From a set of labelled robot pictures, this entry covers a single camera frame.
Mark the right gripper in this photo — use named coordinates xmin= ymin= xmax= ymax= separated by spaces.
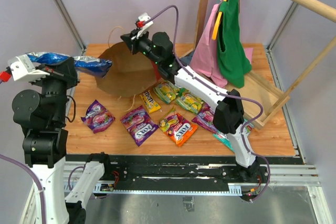
xmin=122 ymin=27 xmax=162 ymax=66

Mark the blue chip bag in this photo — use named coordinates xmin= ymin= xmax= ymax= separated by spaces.
xmin=22 ymin=51 xmax=113 ymax=78

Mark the red paper bag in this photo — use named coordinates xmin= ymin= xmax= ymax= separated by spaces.
xmin=96 ymin=42 xmax=161 ymax=98

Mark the purple Fox's packet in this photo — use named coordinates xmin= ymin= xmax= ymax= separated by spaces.
xmin=81 ymin=100 xmax=116 ymax=134
xmin=120 ymin=105 xmax=159 ymax=146

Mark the pink shirt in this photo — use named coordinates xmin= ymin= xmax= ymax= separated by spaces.
xmin=190 ymin=4 xmax=253 ymax=88

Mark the green snack packet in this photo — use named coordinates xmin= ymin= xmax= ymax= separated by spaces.
xmin=175 ymin=88 xmax=204 ymax=114

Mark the orange Fox's candy packet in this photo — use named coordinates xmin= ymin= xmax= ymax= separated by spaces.
xmin=159 ymin=106 xmax=198 ymax=147

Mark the green shirt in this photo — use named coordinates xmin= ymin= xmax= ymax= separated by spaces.
xmin=217 ymin=0 xmax=252 ymax=88

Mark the purple snack packet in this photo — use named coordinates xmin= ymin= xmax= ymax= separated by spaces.
xmin=192 ymin=103 xmax=217 ymax=134

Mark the teal Fox's candy packet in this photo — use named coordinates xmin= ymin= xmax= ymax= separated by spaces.
xmin=213 ymin=123 xmax=255 ymax=152

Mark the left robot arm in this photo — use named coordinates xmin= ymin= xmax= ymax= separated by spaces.
xmin=8 ymin=55 xmax=112 ymax=223

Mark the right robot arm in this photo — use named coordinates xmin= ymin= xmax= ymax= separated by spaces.
xmin=120 ymin=31 xmax=259 ymax=182

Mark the yellow M&M's packet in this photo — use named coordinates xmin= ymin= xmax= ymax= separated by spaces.
xmin=140 ymin=90 xmax=161 ymax=113

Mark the wooden clothes rack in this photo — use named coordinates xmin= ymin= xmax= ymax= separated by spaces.
xmin=194 ymin=0 xmax=336 ymax=131

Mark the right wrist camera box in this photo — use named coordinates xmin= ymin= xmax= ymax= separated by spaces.
xmin=135 ymin=13 xmax=153 ymax=39

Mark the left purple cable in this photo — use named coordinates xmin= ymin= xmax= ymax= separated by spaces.
xmin=0 ymin=77 xmax=86 ymax=224

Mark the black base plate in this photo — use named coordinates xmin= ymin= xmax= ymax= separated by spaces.
xmin=65 ymin=153 xmax=271 ymax=193

